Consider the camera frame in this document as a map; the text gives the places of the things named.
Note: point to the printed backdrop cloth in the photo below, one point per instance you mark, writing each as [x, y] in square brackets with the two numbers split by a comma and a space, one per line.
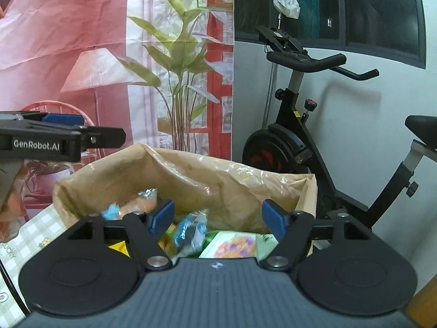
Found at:
[68, 41]

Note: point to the dark window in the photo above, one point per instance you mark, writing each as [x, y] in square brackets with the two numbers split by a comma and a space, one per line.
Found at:
[341, 6]

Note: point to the light blue snack packet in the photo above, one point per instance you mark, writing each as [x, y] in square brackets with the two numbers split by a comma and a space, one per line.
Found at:
[111, 211]

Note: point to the pale orange snack packet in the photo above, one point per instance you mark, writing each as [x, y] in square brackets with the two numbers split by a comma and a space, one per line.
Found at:
[140, 205]

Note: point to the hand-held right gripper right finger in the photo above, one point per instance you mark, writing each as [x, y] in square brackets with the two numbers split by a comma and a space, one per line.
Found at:
[275, 218]

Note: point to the blue clear snack packet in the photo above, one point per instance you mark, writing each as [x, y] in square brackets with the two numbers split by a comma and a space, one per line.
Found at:
[191, 232]

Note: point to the wooden door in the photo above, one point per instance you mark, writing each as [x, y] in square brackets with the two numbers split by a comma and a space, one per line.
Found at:
[425, 307]

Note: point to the white covered stand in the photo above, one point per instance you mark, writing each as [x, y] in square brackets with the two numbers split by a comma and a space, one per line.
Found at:
[286, 3]

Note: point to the green floral snack packet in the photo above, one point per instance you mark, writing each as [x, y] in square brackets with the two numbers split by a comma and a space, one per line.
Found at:
[232, 246]

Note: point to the black exercise bike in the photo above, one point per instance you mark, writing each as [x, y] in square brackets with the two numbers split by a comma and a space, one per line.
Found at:
[290, 136]

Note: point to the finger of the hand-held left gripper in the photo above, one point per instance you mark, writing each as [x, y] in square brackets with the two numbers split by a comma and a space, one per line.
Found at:
[104, 137]
[63, 119]

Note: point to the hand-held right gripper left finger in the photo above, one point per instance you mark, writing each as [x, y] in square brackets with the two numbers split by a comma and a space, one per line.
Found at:
[162, 217]

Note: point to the plain yellow snack packet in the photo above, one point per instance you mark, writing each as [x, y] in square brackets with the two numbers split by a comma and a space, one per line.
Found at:
[119, 247]

